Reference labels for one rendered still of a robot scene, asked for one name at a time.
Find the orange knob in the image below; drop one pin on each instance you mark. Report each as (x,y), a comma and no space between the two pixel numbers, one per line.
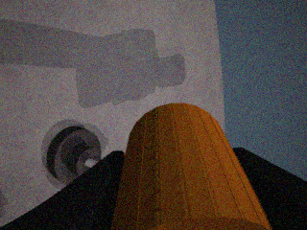
(180,173)

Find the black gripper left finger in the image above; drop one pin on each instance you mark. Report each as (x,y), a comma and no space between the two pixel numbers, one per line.
(87,203)

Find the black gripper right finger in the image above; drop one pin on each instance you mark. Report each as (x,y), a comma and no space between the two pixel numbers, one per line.
(283,195)

